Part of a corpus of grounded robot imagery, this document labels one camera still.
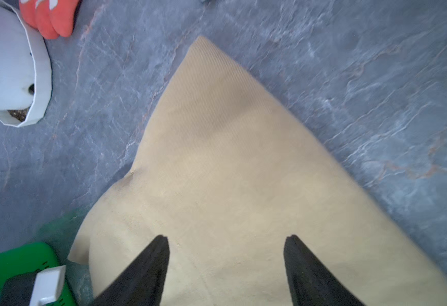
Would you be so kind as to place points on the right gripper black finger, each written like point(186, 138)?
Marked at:
point(310, 282)

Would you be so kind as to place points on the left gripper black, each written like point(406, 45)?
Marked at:
point(141, 283)

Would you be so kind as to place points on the tan pants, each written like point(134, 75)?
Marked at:
point(226, 173)

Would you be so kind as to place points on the green plastic basket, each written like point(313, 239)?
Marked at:
point(33, 257)

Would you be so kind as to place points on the large potted plant white pot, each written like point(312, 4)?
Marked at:
point(25, 70)

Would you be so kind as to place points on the orange white work gloves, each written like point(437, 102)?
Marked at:
point(52, 18)

